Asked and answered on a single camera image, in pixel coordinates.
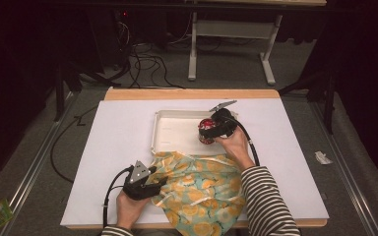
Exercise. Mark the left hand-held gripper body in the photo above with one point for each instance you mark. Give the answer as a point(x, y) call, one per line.
point(139, 183)

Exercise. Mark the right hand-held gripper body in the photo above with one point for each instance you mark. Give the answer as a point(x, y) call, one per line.
point(223, 123)

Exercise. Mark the brown jar with red lid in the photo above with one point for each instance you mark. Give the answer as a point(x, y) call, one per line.
point(206, 126)

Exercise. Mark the white plastic tray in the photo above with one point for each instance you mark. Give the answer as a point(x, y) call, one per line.
point(177, 134)

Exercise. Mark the lemon print cloth bag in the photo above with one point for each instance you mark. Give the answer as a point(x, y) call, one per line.
point(197, 193)

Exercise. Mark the person's right hand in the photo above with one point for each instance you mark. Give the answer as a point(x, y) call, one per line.
point(236, 147)

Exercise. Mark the person's left hand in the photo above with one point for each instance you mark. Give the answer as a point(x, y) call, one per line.
point(129, 209)

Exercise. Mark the crumpled white paper scrap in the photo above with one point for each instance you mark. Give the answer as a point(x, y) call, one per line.
point(322, 158)

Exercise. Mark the black metal stand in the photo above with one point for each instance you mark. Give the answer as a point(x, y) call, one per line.
point(59, 91)
point(328, 98)

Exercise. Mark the white metal desk frame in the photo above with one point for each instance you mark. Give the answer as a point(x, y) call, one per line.
point(233, 29)

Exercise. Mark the metal floor rail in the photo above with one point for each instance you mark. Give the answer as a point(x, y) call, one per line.
point(351, 183)
point(29, 170)

